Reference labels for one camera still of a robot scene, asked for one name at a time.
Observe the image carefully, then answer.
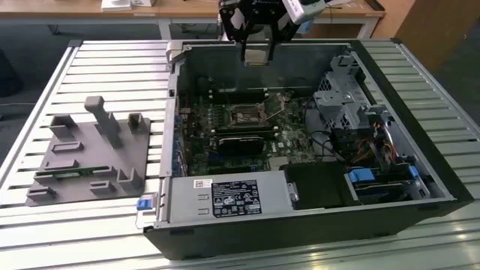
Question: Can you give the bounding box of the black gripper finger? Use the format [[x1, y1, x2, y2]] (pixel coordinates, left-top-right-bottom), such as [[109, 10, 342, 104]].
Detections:
[[266, 13, 301, 61], [218, 5, 249, 61]]

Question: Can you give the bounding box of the silver CPU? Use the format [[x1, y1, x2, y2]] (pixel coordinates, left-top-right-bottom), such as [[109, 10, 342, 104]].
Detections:
[[244, 50, 272, 68]]

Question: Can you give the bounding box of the metal socket cover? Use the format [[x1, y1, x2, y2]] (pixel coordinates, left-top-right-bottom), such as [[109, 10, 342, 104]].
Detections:
[[261, 92, 298, 120]]

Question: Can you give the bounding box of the CPU socket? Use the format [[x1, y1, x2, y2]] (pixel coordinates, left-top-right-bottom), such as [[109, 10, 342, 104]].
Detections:
[[226, 103, 270, 127]]

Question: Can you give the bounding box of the grey metal drive cage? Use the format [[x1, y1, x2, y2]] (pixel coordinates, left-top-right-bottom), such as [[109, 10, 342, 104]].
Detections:
[[313, 55, 376, 136]]

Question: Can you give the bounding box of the green motherboard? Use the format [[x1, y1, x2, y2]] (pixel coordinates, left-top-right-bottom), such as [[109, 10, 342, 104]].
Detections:
[[176, 89, 320, 177]]

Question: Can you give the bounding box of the black graphics card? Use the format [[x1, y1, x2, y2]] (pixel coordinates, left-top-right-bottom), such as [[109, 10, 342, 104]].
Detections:
[[216, 136, 265, 155]]

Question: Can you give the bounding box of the silver chipset heat sink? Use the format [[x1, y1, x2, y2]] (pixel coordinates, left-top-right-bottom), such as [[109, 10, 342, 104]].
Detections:
[[268, 156, 288, 171]]

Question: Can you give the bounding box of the wooden cabinet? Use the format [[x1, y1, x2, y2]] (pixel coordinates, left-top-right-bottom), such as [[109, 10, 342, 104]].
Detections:
[[393, 0, 480, 74]]

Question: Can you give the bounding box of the black plastic shroud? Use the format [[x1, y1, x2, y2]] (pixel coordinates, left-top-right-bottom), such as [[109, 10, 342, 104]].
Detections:
[[282, 163, 361, 210]]

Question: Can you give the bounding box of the hard disk in blue carrier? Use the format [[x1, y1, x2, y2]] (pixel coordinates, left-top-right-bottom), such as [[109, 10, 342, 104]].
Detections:
[[346, 165, 409, 203]]

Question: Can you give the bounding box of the wooden desk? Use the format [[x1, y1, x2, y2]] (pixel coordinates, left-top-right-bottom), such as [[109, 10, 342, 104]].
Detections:
[[0, 0, 386, 40]]

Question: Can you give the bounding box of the grey power supply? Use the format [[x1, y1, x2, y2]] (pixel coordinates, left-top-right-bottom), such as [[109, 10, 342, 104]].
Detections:
[[166, 175, 297, 223]]

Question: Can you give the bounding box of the grey parts rack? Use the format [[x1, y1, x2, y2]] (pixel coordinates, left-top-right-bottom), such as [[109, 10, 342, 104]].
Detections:
[[24, 95, 153, 208]]

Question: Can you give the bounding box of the blue case latch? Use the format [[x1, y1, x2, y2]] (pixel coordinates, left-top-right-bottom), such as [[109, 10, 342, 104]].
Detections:
[[136, 197, 157, 211]]

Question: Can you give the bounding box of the green RAM stick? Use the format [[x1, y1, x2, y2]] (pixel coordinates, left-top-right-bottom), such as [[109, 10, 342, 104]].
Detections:
[[53, 167, 113, 179]]

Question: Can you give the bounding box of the black PC case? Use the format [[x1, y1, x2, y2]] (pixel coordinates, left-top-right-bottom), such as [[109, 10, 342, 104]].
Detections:
[[141, 38, 474, 261]]

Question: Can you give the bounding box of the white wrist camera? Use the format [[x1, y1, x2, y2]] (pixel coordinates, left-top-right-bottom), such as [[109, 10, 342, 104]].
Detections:
[[281, 0, 326, 25]]

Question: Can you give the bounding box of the black cable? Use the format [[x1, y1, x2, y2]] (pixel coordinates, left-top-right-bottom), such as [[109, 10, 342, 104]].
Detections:
[[305, 129, 340, 160]]

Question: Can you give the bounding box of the red wire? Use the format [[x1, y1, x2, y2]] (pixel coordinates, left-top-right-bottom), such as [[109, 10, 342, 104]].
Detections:
[[357, 139, 376, 163]]

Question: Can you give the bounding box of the orange wire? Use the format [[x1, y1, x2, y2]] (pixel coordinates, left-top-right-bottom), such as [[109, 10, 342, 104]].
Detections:
[[384, 137, 398, 164]]

